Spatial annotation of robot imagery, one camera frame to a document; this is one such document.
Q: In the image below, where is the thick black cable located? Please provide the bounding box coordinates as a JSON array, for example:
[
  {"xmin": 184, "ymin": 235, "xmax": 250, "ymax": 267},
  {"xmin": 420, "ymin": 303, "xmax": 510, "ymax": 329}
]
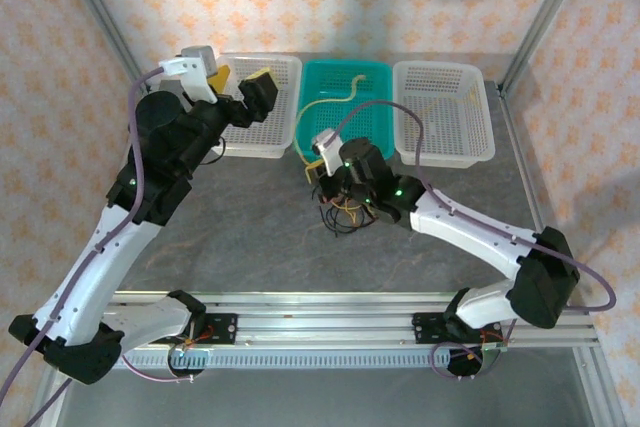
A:
[{"xmin": 322, "ymin": 196, "xmax": 362, "ymax": 239}]

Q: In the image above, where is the bundle of coloured wires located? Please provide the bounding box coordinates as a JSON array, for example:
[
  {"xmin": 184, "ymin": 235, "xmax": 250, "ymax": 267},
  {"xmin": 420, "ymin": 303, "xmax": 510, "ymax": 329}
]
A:
[{"xmin": 312, "ymin": 185, "xmax": 384, "ymax": 229}]

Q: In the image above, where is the thin yellow cable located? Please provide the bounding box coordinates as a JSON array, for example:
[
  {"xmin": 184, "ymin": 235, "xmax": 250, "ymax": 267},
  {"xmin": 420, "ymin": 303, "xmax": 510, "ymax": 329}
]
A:
[
  {"xmin": 409, "ymin": 89, "xmax": 476, "ymax": 161},
  {"xmin": 294, "ymin": 74, "xmax": 369, "ymax": 171}
]

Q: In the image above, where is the white perforated plastic basket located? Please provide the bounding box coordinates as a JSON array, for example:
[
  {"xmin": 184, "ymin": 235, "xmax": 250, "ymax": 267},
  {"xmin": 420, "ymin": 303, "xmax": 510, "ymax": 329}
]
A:
[
  {"xmin": 392, "ymin": 60, "xmax": 496, "ymax": 170},
  {"xmin": 209, "ymin": 53, "xmax": 304, "ymax": 161}
]

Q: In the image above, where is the teal perforated plastic basket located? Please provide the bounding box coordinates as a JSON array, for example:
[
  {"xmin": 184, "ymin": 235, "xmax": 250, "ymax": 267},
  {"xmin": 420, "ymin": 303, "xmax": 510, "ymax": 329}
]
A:
[{"xmin": 293, "ymin": 60, "xmax": 394, "ymax": 163}]

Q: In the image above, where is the thin orange cable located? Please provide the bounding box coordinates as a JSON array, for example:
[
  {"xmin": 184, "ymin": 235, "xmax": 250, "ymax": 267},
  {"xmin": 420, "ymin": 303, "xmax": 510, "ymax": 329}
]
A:
[{"xmin": 328, "ymin": 198, "xmax": 372, "ymax": 214}]

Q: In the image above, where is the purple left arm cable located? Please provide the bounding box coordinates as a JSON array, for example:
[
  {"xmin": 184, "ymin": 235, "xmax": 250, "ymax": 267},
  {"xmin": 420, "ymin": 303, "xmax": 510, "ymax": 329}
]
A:
[{"xmin": 0, "ymin": 66, "xmax": 196, "ymax": 427}]

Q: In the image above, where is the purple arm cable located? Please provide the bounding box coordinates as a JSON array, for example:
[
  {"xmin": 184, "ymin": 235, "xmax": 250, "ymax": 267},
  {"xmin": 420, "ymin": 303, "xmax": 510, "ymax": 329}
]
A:
[
  {"xmin": 327, "ymin": 100, "xmax": 617, "ymax": 382},
  {"xmin": 0, "ymin": 66, "xmax": 196, "ymax": 427}
]

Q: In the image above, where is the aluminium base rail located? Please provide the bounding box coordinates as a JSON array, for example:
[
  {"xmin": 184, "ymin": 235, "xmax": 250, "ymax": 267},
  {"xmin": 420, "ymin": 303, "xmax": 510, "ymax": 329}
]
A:
[{"xmin": 107, "ymin": 290, "xmax": 599, "ymax": 351}]

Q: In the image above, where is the aluminium frame post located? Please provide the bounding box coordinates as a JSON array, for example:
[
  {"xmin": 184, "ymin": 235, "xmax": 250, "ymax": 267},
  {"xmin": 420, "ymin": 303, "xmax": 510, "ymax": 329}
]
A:
[
  {"xmin": 52, "ymin": 0, "xmax": 154, "ymax": 98},
  {"xmin": 499, "ymin": 0, "xmax": 596, "ymax": 93}
]

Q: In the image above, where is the aluminium side rail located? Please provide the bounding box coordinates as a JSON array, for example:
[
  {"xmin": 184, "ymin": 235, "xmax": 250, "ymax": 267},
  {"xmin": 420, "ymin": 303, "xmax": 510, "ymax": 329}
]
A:
[{"xmin": 497, "ymin": 81, "xmax": 569, "ymax": 306}]

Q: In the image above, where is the grey slotted cable duct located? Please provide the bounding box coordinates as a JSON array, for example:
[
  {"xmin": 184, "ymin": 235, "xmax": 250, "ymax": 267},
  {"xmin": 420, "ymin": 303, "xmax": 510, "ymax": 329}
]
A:
[{"xmin": 112, "ymin": 350, "xmax": 571, "ymax": 371}]

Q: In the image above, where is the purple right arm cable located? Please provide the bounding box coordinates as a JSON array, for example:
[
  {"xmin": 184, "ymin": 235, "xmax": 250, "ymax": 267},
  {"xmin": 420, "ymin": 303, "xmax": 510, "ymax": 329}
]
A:
[{"xmin": 327, "ymin": 100, "xmax": 617, "ymax": 382}]

